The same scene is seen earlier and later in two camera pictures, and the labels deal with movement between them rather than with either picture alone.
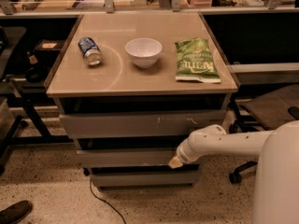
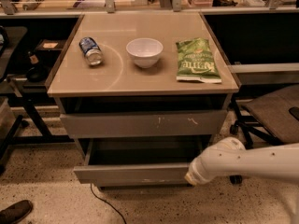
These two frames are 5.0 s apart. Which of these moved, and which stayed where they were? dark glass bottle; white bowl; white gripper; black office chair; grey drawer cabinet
Moved: white gripper
Stayed: dark glass bottle; white bowl; grey drawer cabinet; black office chair
